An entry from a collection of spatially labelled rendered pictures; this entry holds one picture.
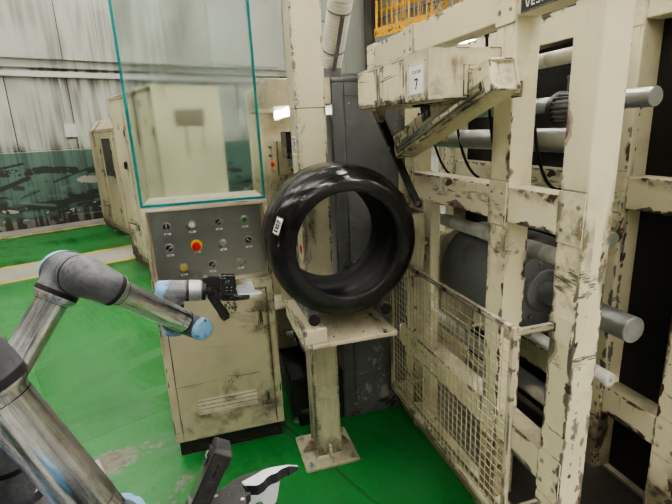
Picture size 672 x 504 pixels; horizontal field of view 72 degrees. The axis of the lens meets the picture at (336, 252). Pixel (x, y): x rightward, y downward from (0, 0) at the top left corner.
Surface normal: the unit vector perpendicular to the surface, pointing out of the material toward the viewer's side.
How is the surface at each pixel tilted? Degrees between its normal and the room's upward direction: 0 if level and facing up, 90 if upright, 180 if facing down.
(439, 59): 90
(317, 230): 90
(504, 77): 72
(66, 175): 90
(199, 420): 90
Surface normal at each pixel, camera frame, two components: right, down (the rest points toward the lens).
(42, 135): 0.63, 0.18
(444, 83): 0.29, 0.23
